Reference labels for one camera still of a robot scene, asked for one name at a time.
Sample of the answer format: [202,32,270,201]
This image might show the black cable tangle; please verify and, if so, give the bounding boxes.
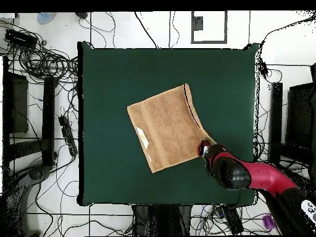
[0,19,80,85]

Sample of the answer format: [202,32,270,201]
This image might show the blue and black cable bundle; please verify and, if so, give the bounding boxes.
[189,204,255,236]

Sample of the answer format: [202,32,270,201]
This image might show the long black cable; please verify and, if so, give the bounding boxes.
[260,12,316,46]

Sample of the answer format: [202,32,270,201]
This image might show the small grey square plate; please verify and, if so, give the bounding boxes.
[192,15,204,31]

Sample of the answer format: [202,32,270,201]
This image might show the person's right foot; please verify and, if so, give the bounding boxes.
[36,12,57,25]

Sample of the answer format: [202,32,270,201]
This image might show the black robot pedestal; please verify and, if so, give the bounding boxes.
[132,204,193,236]

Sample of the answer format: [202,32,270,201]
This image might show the small purple object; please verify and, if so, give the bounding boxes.
[262,214,275,230]

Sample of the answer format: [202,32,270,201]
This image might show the dark green tablecloth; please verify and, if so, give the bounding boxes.
[77,41,260,207]

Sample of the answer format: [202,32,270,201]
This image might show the tan terry towel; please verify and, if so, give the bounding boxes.
[126,83,218,174]

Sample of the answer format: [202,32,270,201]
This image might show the black frame stand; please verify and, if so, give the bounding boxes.
[267,62,316,171]
[2,56,59,171]

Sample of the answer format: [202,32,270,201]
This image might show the grey stand base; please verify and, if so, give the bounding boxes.
[2,164,54,236]

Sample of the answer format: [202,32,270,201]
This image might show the black plug adapter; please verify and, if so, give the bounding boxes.
[259,61,269,80]

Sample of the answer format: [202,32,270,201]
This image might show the black power strip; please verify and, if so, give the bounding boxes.
[57,115,78,157]

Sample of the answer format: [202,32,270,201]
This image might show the thin looped black cable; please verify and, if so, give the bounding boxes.
[78,10,117,49]

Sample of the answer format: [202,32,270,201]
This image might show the grey rectangular floor frame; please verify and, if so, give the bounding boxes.
[190,10,228,44]

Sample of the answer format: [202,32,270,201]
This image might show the thick black cable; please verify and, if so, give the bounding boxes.
[133,10,159,49]

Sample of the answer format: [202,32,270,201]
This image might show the black rectangular box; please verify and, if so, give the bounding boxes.
[4,28,38,49]

